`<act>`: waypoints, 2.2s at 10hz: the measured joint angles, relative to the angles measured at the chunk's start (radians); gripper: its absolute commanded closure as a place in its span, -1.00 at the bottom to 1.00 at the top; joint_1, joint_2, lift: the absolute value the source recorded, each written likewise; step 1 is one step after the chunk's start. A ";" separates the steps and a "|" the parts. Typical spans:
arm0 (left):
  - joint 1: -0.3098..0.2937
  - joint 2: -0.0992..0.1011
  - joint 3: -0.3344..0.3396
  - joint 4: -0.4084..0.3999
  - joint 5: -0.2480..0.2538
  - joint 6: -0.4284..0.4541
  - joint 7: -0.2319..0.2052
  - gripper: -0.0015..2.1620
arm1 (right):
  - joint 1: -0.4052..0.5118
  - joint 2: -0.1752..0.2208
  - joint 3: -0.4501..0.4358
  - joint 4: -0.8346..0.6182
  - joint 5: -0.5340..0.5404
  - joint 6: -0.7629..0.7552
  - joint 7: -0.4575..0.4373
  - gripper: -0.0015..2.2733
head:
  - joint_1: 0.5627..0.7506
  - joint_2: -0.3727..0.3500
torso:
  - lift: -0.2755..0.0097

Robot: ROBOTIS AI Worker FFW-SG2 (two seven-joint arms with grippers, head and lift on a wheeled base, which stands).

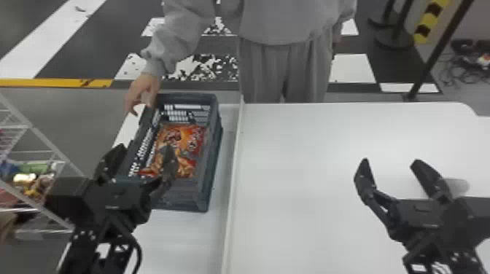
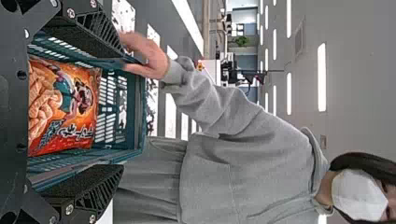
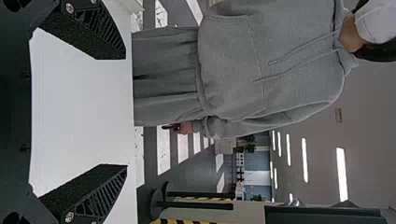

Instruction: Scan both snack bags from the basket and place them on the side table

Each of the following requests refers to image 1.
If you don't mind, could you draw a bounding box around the white wire rack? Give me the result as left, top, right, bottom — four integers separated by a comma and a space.
0, 93, 86, 235

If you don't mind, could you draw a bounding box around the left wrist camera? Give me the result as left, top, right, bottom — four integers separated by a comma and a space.
44, 176, 95, 224

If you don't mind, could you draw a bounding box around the person's hand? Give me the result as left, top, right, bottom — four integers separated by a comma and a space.
123, 72, 163, 117

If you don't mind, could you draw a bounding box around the blue basket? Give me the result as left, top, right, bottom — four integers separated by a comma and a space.
114, 92, 224, 214

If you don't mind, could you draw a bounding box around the black cable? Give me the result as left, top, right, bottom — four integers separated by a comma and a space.
435, 38, 490, 87

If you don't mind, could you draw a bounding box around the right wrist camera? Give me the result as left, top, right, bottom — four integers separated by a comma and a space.
457, 195, 490, 246

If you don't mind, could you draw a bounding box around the orange snack packet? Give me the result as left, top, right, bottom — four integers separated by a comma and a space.
138, 123, 208, 179

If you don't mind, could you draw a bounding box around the yellow black striped post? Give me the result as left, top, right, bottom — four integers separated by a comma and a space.
412, 0, 452, 45

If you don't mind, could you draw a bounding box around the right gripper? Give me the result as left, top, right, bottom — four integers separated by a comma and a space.
353, 157, 471, 246

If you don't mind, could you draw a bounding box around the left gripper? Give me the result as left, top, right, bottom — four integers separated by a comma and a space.
88, 143, 179, 230

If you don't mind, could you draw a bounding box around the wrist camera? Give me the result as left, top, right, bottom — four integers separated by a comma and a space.
44, 176, 95, 224
457, 195, 490, 246

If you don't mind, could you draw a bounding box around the person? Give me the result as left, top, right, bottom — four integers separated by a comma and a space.
123, 0, 359, 117

